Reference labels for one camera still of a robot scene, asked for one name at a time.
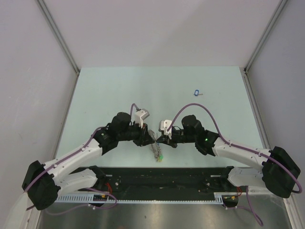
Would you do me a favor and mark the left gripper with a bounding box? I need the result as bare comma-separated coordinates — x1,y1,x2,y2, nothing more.
117,120,154,146

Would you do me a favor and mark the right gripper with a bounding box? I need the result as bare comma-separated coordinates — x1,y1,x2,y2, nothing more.
157,129,196,148

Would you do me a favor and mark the metal disc keyring holder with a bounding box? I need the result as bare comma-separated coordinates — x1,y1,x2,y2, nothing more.
148,130,162,161

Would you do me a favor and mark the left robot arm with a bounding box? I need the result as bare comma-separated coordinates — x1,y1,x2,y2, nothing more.
22,109,155,210

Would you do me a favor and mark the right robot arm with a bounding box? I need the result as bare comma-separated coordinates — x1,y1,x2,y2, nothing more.
157,115,302,198

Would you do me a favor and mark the dark blue tagged key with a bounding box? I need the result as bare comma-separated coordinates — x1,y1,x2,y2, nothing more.
193,90,203,96

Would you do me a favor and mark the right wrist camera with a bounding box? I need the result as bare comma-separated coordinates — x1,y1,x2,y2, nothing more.
159,120,172,139

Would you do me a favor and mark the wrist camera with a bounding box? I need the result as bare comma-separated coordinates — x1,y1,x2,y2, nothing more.
134,109,150,128
159,120,172,139

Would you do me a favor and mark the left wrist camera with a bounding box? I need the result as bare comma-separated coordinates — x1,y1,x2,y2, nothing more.
134,109,150,128

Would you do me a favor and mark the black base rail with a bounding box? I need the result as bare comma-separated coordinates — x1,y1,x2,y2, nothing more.
93,167,246,202

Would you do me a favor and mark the white slotted cable duct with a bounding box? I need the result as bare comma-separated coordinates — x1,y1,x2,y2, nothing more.
55,193,223,205

